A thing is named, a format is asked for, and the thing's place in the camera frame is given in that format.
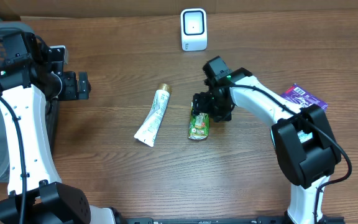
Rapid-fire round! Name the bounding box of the green yellow drink pouch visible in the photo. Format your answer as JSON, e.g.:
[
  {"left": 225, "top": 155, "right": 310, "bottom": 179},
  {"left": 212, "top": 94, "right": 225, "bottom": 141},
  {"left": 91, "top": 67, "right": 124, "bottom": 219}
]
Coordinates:
[{"left": 188, "top": 107, "right": 209, "bottom": 140}]

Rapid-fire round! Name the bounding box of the white tube gold cap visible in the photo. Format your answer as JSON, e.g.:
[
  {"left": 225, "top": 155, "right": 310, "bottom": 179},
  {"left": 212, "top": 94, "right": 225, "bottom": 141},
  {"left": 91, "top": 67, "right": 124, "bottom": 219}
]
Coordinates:
[{"left": 134, "top": 83, "right": 172, "bottom": 147}]

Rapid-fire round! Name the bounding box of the purple square packet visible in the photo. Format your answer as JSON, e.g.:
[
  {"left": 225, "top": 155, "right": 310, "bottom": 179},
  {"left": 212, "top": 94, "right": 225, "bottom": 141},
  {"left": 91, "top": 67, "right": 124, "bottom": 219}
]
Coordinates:
[{"left": 280, "top": 83, "right": 328, "bottom": 112}]

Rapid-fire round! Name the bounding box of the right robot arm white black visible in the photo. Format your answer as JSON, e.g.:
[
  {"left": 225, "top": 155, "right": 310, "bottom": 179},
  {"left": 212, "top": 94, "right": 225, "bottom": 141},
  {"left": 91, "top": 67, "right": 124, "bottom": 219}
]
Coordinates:
[{"left": 193, "top": 57, "right": 341, "bottom": 223}]

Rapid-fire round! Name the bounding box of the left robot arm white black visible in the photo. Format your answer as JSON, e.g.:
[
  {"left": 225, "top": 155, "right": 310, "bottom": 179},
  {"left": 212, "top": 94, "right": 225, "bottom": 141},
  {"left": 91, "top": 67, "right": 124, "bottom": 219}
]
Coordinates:
[{"left": 0, "top": 32, "right": 119, "bottom": 223}]

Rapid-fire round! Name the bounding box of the white barcode scanner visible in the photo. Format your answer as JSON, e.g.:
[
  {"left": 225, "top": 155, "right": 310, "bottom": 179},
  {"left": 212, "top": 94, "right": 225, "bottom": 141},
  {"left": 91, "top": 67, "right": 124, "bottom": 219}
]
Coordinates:
[{"left": 180, "top": 8, "right": 208, "bottom": 52}]

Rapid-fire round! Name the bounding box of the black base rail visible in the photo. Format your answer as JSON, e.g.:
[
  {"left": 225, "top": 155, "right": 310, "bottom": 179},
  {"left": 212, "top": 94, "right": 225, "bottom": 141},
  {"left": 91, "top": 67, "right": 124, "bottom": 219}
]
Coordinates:
[{"left": 113, "top": 214, "right": 346, "bottom": 224}]

